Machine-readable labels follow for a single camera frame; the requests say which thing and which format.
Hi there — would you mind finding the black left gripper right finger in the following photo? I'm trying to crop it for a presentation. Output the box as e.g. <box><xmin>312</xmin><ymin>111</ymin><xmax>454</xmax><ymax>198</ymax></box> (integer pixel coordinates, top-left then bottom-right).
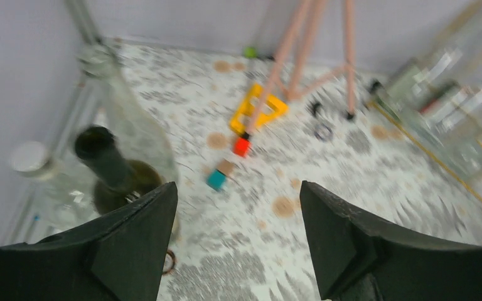
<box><xmin>299</xmin><ymin>181</ymin><xmax>482</xmax><ymax>300</ymax></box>

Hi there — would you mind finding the black orange poker chip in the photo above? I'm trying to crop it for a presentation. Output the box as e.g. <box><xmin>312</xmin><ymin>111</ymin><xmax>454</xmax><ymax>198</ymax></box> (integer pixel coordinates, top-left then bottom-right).
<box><xmin>162</xmin><ymin>250</ymin><xmax>176</xmax><ymax>275</ymax></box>

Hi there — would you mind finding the clear bottle black cap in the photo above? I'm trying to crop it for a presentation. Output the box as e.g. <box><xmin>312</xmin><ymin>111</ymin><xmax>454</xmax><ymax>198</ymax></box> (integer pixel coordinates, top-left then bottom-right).
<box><xmin>441</xmin><ymin>97</ymin><xmax>482</xmax><ymax>181</ymax></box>

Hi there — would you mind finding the tall clear glass bottle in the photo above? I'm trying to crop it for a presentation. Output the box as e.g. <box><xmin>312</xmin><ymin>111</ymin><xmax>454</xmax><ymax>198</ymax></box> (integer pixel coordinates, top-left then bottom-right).
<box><xmin>378</xmin><ymin>1</ymin><xmax>482</xmax><ymax>120</ymax></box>

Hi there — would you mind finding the small black screw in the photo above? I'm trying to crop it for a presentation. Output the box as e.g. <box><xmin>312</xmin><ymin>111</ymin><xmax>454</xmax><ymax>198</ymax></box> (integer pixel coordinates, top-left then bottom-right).
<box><xmin>308</xmin><ymin>100</ymin><xmax>323</xmax><ymax>118</ymax></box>

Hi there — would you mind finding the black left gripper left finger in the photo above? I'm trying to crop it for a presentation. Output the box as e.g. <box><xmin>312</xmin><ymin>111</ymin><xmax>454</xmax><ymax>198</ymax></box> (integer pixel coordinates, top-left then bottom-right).
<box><xmin>0</xmin><ymin>182</ymin><xmax>178</xmax><ymax>300</ymax></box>

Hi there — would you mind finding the teal cube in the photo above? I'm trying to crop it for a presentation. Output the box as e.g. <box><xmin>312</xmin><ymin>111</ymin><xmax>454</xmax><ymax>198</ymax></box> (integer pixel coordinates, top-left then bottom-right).
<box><xmin>206</xmin><ymin>169</ymin><xmax>227</xmax><ymax>191</ymax></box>

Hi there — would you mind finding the dark green wine bottle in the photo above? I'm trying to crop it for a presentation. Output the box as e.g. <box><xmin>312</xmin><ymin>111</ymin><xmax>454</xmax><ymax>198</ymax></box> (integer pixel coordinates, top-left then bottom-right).
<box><xmin>73</xmin><ymin>125</ymin><xmax>164</xmax><ymax>215</ymax></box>

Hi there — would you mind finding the frosted champagne bottle dark label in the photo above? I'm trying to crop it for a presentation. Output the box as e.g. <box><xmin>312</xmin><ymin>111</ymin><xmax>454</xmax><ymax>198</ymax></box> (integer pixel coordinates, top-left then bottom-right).
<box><xmin>78</xmin><ymin>44</ymin><xmax>179</xmax><ymax>185</ymax></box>

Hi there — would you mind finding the pink music stand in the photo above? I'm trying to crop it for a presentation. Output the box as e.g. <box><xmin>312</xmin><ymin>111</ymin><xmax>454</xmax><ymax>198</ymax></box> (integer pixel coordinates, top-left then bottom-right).
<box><xmin>230</xmin><ymin>0</ymin><xmax>356</xmax><ymax>139</ymax></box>

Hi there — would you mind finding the floral table cloth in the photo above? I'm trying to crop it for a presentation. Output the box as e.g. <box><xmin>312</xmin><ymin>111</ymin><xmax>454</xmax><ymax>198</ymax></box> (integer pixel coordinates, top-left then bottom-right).
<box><xmin>118</xmin><ymin>44</ymin><xmax>482</xmax><ymax>300</ymax></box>

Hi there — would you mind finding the brown wooden cube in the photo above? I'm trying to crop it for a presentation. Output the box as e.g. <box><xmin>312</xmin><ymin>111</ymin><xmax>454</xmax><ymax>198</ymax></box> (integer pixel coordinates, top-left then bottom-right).
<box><xmin>216</xmin><ymin>159</ymin><xmax>236</xmax><ymax>177</ymax></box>

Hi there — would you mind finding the short clear glass bottle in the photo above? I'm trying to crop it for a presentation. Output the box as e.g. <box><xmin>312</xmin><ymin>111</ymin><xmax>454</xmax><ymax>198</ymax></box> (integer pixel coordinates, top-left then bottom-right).
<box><xmin>9</xmin><ymin>141</ymin><xmax>99</xmax><ymax>231</ymax></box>

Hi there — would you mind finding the red cube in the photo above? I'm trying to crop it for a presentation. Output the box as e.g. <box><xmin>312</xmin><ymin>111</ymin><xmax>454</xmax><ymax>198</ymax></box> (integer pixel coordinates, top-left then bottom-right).
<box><xmin>232</xmin><ymin>137</ymin><xmax>251</xmax><ymax>157</ymax></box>

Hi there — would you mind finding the yellow triangle frame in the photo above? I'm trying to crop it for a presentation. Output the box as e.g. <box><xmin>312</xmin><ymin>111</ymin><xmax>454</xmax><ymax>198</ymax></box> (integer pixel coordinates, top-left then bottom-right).
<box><xmin>229</xmin><ymin>83</ymin><xmax>289</xmax><ymax>137</ymax></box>

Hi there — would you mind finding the gold wire wine rack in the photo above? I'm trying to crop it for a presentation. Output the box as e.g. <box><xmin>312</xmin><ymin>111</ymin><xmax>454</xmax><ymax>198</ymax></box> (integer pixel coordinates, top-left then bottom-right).
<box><xmin>367</xmin><ymin>1</ymin><xmax>482</xmax><ymax>203</ymax></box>

